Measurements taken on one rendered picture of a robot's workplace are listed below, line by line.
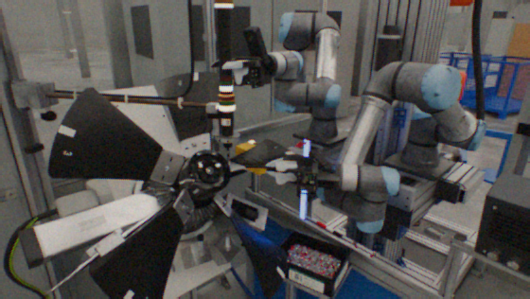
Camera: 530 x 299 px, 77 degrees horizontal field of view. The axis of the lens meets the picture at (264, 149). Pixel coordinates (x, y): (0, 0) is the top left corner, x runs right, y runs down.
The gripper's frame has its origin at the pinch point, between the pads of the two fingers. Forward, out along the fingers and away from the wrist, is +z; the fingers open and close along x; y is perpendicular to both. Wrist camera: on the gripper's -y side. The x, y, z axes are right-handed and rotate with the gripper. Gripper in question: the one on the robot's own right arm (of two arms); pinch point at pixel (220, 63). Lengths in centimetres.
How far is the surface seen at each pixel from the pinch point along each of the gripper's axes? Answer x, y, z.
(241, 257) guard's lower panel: 60, 136, -74
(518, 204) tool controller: -67, 26, -19
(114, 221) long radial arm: 11.9, 37.9, 27.6
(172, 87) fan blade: 22.9, 9.0, -2.0
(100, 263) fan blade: -5, 35, 39
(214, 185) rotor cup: -5.4, 29.4, 9.1
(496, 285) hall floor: -79, 147, -166
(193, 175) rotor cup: -2.7, 25.7, 13.4
